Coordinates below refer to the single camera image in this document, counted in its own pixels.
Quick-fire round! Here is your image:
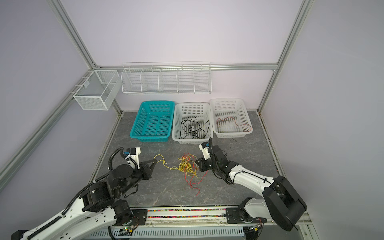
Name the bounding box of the cable bundle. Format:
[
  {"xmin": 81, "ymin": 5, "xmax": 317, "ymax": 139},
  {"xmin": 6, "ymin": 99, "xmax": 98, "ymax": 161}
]
[{"xmin": 153, "ymin": 153, "xmax": 209, "ymax": 197}]

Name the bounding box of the black cable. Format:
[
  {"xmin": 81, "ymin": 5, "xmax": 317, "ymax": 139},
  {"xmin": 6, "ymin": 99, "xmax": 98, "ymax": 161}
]
[{"xmin": 179, "ymin": 116, "xmax": 211, "ymax": 140}]

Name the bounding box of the white plastic basket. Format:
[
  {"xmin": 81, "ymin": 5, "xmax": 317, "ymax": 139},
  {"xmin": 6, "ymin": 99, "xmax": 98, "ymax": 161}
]
[
  {"xmin": 209, "ymin": 98, "xmax": 253, "ymax": 138},
  {"xmin": 172, "ymin": 102, "xmax": 214, "ymax": 145}
]

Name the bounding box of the teal plastic basket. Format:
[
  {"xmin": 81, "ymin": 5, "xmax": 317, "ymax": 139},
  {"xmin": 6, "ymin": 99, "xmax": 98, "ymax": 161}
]
[{"xmin": 130, "ymin": 101, "xmax": 175, "ymax": 143}]

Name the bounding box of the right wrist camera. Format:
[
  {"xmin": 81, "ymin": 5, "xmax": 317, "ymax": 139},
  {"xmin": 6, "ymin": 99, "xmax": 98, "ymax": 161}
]
[{"xmin": 199, "ymin": 142, "xmax": 211, "ymax": 161}]

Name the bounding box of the middle white plastic basket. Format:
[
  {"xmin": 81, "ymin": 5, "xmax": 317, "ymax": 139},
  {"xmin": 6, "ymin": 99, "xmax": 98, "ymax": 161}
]
[{"xmin": 172, "ymin": 102, "xmax": 214, "ymax": 145}]

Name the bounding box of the white mesh wall box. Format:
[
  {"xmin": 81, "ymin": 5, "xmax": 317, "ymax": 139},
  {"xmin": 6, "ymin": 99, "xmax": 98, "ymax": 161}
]
[{"xmin": 74, "ymin": 70, "xmax": 122, "ymax": 111}]

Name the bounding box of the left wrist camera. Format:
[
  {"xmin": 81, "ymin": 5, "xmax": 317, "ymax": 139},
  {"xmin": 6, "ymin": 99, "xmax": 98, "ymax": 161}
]
[{"xmin": 121, "ymin": 147, "xmax": 141, "ymax": 170}]

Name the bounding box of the front aluminium rail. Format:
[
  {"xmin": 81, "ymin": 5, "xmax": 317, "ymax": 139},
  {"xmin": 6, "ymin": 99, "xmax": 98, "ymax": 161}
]
[{"xmin": 74, "ymin": 205, "xmax": 313, "ymax": 230}]

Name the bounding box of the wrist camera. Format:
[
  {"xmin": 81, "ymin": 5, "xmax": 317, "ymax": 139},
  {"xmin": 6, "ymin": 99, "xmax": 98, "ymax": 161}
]
[
  {"xmin": 121, "ymin": 147, "xmax": 141, "ymax": 170},
  {"xmin": 199, "ymin": 142, "xmax": 211, "ymax": 161}
]

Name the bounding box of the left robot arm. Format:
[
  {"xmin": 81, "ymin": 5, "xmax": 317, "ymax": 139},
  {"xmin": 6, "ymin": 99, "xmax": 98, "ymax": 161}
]
[{"xmin": 11, "ymin": 159, "xmax": 157, "ymax": 240}]

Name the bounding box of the right white plastic basket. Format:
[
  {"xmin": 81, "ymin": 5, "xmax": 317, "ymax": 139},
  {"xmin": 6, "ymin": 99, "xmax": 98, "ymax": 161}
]
[{"xmin": 209, "ymin": 98, "xmax": 253, "ymax": 138}]

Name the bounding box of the red cable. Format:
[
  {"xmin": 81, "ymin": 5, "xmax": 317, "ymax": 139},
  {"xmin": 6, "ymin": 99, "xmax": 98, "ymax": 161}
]
[{"xmin": 215, "ymin": 116, "xmax": 252, "ymax": 133}]

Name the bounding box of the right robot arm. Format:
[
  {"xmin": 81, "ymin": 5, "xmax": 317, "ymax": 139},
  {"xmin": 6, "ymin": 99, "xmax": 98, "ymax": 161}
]
[{"xmin": 196, "ymin": 142, "xmax": 307, "ymax": 232}]

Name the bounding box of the aluminium cage frame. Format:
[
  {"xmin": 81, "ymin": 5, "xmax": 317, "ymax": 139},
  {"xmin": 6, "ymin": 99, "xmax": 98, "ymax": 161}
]
[{"xmin": 1, "ymin": 1, "xmax": 314, "ymax": 190}]

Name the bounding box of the white wire wall shelf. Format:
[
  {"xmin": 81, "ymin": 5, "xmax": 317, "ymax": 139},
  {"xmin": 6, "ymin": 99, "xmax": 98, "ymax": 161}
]
[{"xmin": 121, "ymin": 62, "xmax": 212, "ymax": 94}]

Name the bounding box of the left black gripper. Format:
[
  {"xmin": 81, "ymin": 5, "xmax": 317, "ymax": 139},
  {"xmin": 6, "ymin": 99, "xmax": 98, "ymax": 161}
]
[{"xmin": 117, "ymin": 158, "xmax": 157, "ymax": 197}]

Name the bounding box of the white slotted cable duct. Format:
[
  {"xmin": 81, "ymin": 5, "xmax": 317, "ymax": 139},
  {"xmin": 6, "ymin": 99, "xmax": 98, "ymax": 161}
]
[{"xmin": 74, "ymin": 226, "xmax": 245, "ymax": 240}]

